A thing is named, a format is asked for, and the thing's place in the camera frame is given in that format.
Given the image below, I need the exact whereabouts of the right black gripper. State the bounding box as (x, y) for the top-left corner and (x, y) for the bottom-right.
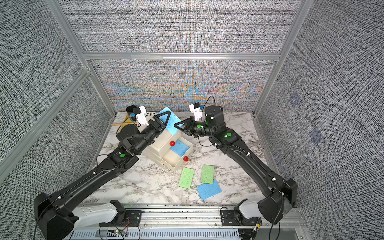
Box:
(177, 118), (220, 140)

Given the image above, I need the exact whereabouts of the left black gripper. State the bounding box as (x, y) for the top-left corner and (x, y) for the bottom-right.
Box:
(133, 110), (170, 156)

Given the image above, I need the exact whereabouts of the blue sponge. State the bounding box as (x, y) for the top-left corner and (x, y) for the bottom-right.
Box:
(171, 140), (190, 157)
(158, 107), (181, 135)
(197, 180), (222, 201)

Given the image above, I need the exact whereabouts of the white three-drawer cabinet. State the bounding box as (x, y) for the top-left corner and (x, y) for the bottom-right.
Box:
(143, 129), (181, 169)

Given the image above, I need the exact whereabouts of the blue sponge front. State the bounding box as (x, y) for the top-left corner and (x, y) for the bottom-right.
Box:
(197, 180), (222, 201)

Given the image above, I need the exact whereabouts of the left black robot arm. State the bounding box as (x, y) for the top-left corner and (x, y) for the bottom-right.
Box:
(34, 111), (171, 240)

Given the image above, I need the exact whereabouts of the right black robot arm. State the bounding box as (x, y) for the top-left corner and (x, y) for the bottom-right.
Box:
(174, 106), (298, 225)

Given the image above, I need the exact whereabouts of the white bowl black pattern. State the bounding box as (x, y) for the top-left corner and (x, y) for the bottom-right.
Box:
(145, 112), (158, 120)

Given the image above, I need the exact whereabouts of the yellow tray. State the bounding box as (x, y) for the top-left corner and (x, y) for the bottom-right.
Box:
(120, 114), (135, 129)

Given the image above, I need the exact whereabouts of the black mug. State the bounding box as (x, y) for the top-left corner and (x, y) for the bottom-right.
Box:
(126, 105), (137, 116)

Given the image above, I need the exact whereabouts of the green sponge right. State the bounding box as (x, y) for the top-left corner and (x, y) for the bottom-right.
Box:
(201, 165), (215, 185)

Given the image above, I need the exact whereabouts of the green sponge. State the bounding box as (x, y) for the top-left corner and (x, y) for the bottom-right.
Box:
(178, 168), (195, 189)
(201, 165), (215, 185)

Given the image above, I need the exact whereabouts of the green sponge left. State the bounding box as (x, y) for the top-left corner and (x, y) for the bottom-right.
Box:
(178, 168), (195, 189)

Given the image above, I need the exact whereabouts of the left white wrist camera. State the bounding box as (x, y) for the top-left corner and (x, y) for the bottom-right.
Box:
(133, 106), (149, 126)

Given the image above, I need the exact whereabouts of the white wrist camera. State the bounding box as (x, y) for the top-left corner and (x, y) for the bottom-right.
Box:
(133, 106), (149, 126)
(189, 102), (203, 122)

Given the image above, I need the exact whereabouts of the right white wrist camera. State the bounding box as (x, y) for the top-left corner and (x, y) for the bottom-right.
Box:
(189, 102), (203, 122)

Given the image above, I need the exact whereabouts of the aluminium front rail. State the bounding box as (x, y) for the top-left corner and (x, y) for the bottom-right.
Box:
(55, 205), (307, 231)

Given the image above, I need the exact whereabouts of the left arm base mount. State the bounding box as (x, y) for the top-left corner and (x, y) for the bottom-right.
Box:
(99, 200), (143, 227)

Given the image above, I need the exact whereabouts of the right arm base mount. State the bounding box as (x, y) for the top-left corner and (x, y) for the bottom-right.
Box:
(220, 199), (263, 227)

